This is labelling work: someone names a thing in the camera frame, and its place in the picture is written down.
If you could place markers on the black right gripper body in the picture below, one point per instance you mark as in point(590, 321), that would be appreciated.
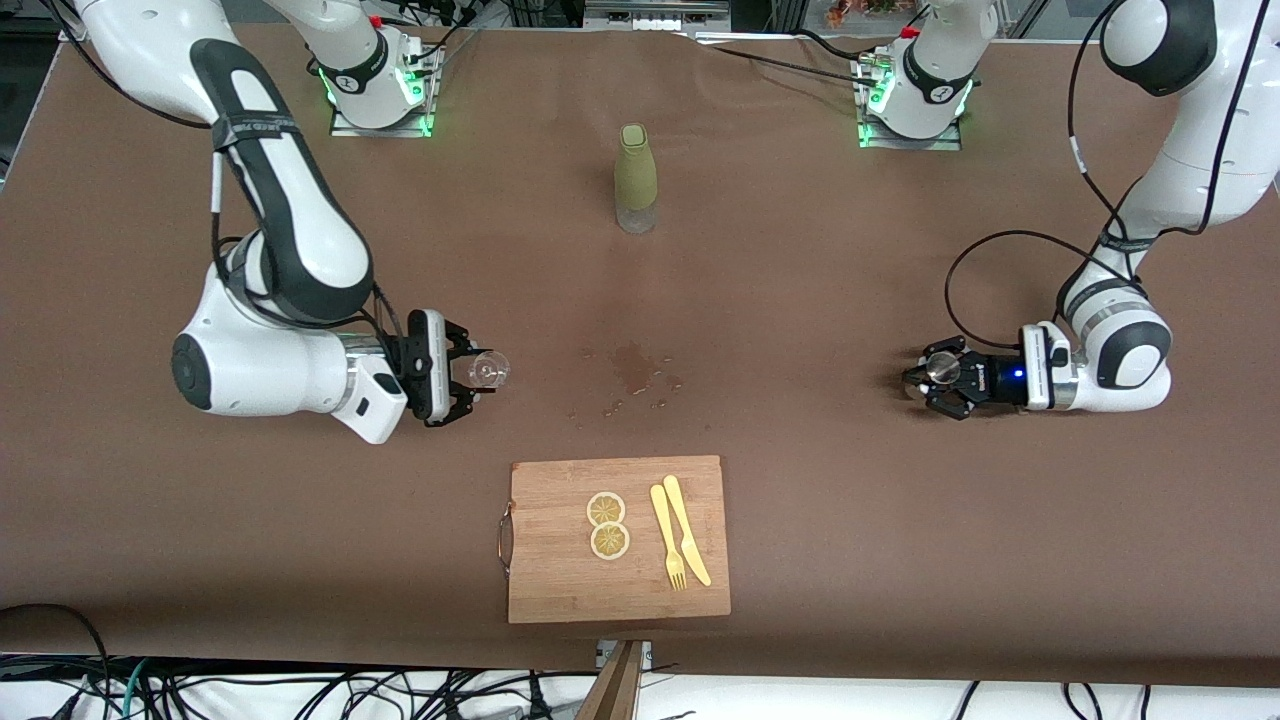
point(452, 352)

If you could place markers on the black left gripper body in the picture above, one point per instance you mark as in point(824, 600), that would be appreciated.
point(993, 381)

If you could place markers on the steel jigger measuring cup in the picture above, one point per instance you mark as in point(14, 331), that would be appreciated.
point(940, 367)

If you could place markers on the small clear glass cup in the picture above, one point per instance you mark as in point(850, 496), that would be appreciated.
point(490, 371)

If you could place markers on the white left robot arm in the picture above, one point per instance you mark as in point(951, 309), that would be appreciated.
point(1190, 190)

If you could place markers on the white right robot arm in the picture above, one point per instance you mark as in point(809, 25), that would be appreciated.
point(250, 375)

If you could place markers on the yellow lemon slice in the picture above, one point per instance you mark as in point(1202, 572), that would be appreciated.
point(606, 510)
point(610, 541)

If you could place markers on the wooden cutting board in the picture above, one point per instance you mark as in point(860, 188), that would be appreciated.
point(560, 580)

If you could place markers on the brown table cover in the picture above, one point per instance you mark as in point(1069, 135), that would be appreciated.
point(300, 550)

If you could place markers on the yellow plastic fork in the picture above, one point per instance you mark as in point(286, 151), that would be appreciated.
point(662, 520)

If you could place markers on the olive green bottle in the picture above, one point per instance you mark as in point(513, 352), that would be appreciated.
point(635, 170)

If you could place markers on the yellow plastic knife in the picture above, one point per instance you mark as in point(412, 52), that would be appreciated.
point(685, 530)

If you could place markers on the orange red background object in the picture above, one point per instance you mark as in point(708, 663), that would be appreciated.
point(850, 10)

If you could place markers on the grey power strip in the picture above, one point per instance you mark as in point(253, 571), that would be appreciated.
point(655, 20)

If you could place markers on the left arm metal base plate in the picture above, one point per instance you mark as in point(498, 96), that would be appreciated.
point(910, 143)

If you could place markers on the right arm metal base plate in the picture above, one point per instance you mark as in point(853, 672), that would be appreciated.
point(385, 128)

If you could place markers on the small metal bracket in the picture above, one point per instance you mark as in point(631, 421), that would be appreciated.
point(645, 652)

